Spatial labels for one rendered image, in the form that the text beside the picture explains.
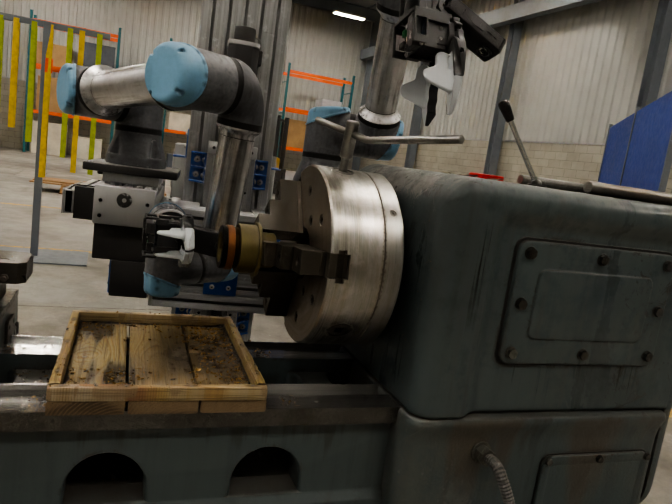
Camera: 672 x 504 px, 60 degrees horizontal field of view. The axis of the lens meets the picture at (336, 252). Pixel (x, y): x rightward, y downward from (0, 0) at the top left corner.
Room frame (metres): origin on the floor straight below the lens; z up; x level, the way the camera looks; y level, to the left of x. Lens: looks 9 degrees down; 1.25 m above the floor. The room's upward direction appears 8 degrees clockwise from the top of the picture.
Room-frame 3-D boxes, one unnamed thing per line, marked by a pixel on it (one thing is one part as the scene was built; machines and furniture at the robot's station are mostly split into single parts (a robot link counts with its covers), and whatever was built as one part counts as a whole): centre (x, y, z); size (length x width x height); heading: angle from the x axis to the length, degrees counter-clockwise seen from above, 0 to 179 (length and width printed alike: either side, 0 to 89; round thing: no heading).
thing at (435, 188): (1.19, -0.36, 1.06); 0.59 x 0.48 x 0.39; 110
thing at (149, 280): (1.20, 0.34, 0.97); 0.11 x 0.08 x 0.11; 140
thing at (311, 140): (1.66, 0.07, 1.33); 0.13 x 0.12 x 0.14; 92
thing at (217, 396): (0.94, 0.27, 0.89); 0.36 x 0.30 x 0.04; 20
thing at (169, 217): (1.04, 0.31, 1.08); 0.12 x 0.09 x 0.08; 20
